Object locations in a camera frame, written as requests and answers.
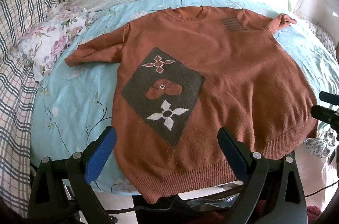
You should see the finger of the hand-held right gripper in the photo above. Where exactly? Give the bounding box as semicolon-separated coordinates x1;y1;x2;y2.
311;104;339;132
319;91;339;108

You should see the pink floral pillow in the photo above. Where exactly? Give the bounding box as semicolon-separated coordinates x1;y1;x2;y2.
12;3;99;82

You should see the plaid blanket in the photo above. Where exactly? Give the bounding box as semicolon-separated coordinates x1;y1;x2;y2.
0;0;67;215

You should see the grey floral cloth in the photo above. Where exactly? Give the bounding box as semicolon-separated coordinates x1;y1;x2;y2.
303;129;337;159

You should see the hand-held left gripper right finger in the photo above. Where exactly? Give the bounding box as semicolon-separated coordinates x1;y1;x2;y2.
217;127;309;224

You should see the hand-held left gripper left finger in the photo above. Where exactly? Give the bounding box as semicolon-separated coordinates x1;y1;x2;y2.
28;126;118;224

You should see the black cable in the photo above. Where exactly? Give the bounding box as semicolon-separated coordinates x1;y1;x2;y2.
104;196;187;216

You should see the light blue floral bed sheet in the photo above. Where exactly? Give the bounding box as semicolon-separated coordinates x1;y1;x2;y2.
30;0;339;194

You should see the rust brown knit sweater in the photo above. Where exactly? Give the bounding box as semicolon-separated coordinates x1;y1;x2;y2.
65;6;319;205

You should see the dark red cloth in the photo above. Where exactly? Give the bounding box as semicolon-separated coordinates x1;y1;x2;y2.
307;204;322;224

